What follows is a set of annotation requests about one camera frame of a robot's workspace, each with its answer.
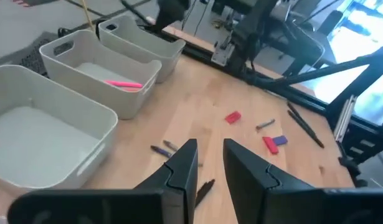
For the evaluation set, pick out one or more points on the white plastic bin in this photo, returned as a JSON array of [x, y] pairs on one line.
[[138, 46], [38, 140], [69, 62]]

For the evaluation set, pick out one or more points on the blue eraser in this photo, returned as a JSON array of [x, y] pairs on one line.
[[280, 140]]

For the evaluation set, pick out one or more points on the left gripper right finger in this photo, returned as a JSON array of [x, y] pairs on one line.
[[256, 193]]

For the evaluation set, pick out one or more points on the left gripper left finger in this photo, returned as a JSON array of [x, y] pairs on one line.
[[178, 186]]

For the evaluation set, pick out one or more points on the silver aluminium extrusion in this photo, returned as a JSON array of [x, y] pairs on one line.
[[345, 118]]

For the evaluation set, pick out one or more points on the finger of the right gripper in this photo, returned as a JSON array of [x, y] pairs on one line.
[[181, 11], [164, 14]]

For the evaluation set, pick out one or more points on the grey crayon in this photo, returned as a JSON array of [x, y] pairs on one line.
[[171, 145]]

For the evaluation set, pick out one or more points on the pink pencil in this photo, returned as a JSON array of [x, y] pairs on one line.
[[122, 83], [132, 89]]

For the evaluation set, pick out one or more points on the red eraser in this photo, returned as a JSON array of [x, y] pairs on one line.
[[233, 117], [271, 145]]

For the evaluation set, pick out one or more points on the black hazard striped mat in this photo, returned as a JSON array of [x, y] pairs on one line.
[[35, 2]]

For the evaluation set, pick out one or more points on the grey screw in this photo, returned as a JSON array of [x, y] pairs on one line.
[[265, 124]]

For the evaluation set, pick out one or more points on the dark grey pen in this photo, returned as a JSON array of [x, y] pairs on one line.
[[205, 193]]

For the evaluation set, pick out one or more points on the blue crayon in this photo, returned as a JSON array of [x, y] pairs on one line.
[[161, 151]]

